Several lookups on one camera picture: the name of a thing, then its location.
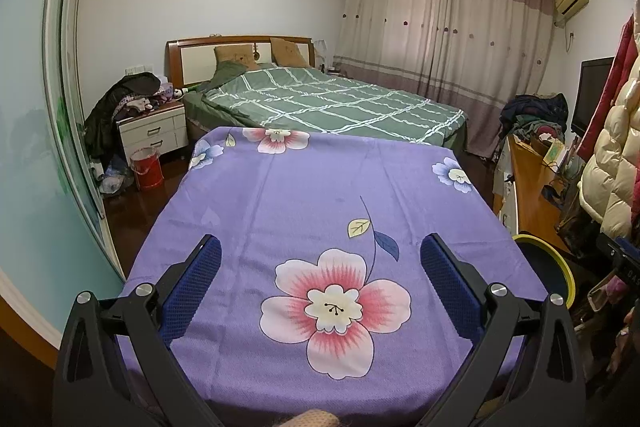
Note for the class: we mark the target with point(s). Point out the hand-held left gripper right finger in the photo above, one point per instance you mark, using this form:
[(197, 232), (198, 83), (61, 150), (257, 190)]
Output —
[(450, 287)]

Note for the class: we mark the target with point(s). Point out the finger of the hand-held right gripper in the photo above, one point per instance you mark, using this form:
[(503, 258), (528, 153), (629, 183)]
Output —
[(631, 247), (610, 247)]

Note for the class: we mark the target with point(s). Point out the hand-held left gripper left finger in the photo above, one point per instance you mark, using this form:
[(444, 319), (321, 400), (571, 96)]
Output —
[(192, 287)]

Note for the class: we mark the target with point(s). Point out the yellow rimmed trash bin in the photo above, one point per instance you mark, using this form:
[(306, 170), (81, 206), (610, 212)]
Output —
[(545, 267)]

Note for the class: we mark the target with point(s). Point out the beige tote bag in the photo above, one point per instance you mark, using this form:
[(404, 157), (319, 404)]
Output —
[(602, 297)]

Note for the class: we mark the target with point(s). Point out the dark handbag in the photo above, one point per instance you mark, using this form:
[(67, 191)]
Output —
[(577, 227)]

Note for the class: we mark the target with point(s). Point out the pink floral garment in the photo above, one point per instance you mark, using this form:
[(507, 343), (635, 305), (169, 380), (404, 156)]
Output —
[(620, 337)]

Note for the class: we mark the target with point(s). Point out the white down jacket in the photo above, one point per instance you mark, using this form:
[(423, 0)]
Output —
[(615, 167)]

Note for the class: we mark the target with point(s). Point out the wooden desk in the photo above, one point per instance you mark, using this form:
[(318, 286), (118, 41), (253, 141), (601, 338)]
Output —
[(530, 192)]

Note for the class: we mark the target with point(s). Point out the pale green box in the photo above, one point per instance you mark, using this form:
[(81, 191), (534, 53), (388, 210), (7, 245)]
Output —
[(556, 153)]

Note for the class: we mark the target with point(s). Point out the small brown box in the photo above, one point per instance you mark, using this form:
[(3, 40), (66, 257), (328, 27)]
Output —
[(542, 144)]

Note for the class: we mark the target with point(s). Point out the red bucket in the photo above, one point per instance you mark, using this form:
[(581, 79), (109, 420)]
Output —
[(147, 169)]

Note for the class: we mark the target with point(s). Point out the crumpled plastic bag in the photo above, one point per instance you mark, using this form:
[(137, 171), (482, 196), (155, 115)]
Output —
[(115, 179)]

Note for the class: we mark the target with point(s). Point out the purple floral tablecloth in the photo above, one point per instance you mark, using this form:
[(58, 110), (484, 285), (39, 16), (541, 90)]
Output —
[(300, 207)]

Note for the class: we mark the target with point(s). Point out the wooden bed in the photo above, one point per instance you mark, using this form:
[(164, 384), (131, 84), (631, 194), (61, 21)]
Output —
[(452, 141)]

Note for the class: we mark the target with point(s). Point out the black television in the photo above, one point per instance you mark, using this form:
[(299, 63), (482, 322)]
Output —
[(592, 97)]

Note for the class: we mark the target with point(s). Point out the pile of mixed clothes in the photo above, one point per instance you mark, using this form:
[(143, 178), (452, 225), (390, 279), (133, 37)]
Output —
[(535, 114)]

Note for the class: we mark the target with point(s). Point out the red quilted jacket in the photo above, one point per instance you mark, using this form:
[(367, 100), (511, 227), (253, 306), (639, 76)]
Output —
[(607, 92)]

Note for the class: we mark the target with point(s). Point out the white nightstand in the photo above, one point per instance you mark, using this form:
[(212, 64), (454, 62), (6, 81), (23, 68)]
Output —
[(155, 132)]

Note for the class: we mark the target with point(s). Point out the purple white clothes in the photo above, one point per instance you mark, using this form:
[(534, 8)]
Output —
[(150, 99)]

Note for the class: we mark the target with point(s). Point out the dark clothes heap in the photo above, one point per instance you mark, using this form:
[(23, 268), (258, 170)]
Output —
[(110, 107)]

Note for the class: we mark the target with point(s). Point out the wardrobe with glass sliding doors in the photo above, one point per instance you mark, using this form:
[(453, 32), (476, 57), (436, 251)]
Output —
[(35, 132)]

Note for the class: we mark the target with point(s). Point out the green checked quilt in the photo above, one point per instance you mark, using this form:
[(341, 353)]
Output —
[(325, 102)]

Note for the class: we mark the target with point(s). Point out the brown square pillow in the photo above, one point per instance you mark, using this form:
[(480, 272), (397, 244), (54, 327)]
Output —
[(290, 52), (235, 57)]

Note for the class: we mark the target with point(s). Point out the dark hanging ornament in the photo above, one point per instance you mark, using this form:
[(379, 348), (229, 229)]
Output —
[(255, 53)]

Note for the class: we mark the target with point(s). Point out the pink beige curtain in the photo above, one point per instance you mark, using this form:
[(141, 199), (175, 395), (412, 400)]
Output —
[(440, 32)]

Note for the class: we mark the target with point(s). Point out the white bedside lamp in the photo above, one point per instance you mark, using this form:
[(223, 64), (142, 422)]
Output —
[(321, 49)]

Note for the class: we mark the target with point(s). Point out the white wall socket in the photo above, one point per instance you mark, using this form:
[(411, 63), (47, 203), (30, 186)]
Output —
[(135, 69)]

